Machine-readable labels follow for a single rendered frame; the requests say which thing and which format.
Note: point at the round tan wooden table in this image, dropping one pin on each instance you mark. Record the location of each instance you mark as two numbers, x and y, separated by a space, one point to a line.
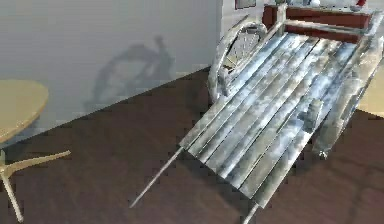
16 103

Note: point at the dark red wooden cabinet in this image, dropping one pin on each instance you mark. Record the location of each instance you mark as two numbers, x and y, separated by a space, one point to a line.
328 20

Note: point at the dark framed wall picture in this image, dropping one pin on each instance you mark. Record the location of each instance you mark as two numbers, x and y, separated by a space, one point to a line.
245 3

